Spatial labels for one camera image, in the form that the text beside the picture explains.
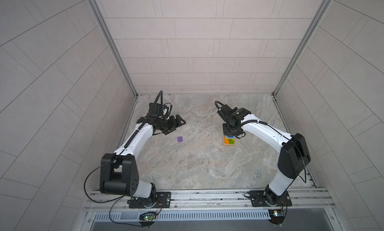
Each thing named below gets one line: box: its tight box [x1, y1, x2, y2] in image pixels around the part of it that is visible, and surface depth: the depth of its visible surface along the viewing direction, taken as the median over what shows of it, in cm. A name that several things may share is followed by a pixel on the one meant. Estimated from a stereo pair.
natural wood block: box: [223, 135, 236, 146], surface depth 91 cm
